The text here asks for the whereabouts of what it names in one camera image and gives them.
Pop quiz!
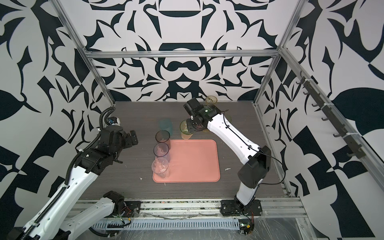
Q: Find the tall amber glass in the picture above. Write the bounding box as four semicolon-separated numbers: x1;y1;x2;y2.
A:
205;96;218;105

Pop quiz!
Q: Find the green glass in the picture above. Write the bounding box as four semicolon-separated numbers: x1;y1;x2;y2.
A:
180;120;193;140

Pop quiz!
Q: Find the teal glass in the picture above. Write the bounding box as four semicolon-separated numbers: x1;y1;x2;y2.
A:
159;119;173;136

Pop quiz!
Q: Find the dark smoky glass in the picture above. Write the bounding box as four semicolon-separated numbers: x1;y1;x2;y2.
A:
155;130;171;148

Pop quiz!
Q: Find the pink tray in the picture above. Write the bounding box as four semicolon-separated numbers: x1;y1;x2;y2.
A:
153;140;221;183

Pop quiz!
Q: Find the blue glass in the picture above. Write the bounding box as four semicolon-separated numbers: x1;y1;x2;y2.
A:
153;143;171;162

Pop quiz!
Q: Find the clear glass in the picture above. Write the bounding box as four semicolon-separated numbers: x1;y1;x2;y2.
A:
152;158;170;179

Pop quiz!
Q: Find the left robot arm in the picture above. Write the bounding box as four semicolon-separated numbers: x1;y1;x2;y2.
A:
6;125;139;240

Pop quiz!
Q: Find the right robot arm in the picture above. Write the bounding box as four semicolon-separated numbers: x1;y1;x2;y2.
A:
184;98;285;217

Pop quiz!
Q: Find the small circuit board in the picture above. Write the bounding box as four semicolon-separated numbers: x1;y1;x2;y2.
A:
239;219;255;236

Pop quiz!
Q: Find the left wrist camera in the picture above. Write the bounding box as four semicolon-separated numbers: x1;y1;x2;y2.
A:
106;117;121;126

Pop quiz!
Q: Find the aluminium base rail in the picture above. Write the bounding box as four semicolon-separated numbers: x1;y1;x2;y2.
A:
122;198;307;219

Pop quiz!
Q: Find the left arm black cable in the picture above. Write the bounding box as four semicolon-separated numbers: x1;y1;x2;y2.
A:
88;218;133;238

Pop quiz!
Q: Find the white cable duct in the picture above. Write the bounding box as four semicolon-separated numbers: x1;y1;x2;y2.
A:
93;219;240;231

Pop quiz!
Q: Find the black hook rail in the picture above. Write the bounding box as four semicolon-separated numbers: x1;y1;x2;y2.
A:
297;71;367;159

